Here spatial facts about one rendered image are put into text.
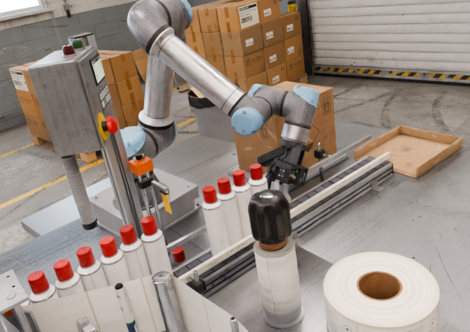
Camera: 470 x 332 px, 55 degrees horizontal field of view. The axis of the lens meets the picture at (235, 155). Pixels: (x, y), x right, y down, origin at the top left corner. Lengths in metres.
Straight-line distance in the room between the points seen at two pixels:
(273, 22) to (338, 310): 4.52
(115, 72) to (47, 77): 3.72
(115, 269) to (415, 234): 0.81
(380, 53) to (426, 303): 4.88
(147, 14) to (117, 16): 6.06
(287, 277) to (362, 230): 0.48
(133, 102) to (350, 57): 2.70
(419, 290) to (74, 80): 0.74
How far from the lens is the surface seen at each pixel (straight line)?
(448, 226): 1.41
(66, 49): 0.97
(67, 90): 0.94
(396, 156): 1.80
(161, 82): 1.44
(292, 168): 1.23
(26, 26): 6.70
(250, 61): 4.89
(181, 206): 1.53
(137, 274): 1.11
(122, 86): 4.70
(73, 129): 0.97
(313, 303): 1.07
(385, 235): 1.36
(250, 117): 1.14
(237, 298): 1.11
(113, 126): 0.97
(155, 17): 1.26
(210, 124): 3.72
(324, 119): 1.68
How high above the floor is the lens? 1.61
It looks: 24 degrees down
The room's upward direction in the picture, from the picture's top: 10 degrees counter-clockwise
